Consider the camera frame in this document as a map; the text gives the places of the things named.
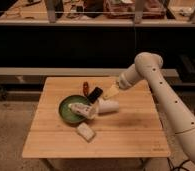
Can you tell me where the beige sponge block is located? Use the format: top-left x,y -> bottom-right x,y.
77,123 -> 96,142

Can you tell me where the red brown small bottle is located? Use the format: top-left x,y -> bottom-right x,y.
83,82 -> 89,96

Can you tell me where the red tray on shelf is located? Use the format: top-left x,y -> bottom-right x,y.
104,0 -> 166,19

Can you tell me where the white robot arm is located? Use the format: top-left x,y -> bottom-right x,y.
103,52 -> 195,164

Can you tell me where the black eraser block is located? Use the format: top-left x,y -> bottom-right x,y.
88,87 -> 103,103

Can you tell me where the white paper cup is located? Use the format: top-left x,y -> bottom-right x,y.
98,98 -> 119,113

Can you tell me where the green bowl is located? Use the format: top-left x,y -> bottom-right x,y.
58,95 -> 90,124

